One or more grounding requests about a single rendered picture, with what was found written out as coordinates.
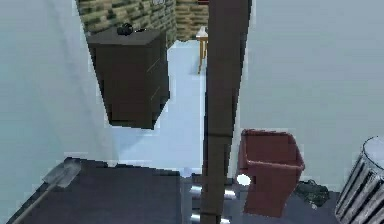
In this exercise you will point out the dark brown chest of drawers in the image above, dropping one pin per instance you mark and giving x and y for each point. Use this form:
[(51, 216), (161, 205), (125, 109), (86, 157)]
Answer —
[(133, 80)]

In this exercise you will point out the light wooden table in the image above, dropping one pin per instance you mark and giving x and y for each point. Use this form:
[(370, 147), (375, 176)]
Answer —
[(202, 43)]

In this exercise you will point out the chrome tube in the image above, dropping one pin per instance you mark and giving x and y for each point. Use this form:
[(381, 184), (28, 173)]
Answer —
[(195, 191), (194, 218)]

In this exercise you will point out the white round object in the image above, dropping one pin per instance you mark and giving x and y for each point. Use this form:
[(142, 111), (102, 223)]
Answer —
[(243, 180)]

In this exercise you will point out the red-brown bin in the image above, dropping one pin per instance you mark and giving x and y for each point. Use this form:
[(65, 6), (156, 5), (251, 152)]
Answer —
[(270, 173)]

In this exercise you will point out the black round object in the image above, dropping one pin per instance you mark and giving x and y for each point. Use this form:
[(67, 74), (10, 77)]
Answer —
[(125, 29)]

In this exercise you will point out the dark grey table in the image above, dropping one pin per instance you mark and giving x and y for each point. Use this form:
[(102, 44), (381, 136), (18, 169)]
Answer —
[(110, 196)]

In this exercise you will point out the grey flat object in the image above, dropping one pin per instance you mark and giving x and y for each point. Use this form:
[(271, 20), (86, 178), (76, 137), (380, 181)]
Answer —
[(62, 174)]

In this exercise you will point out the dark green crumpled cloth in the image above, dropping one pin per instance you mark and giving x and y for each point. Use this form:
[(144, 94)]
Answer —
[(311, 193)]

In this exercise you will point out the silver ribbed bin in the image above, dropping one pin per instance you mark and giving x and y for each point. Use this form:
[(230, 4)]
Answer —
[(361, 190)]

